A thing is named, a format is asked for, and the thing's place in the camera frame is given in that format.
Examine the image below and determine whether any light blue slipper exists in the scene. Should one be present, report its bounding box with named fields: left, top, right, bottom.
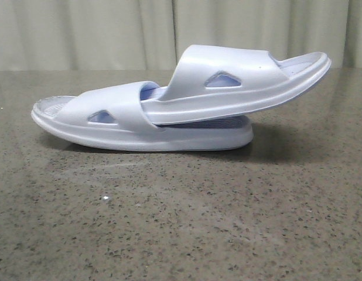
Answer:
left=140, top=44, right=331, bottom=125
left=31, top=81, right=254, bottom=152

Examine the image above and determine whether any pale grey-green backdrop curtain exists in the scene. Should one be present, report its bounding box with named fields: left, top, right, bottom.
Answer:
left=0, top=1, right=362, bottom=71

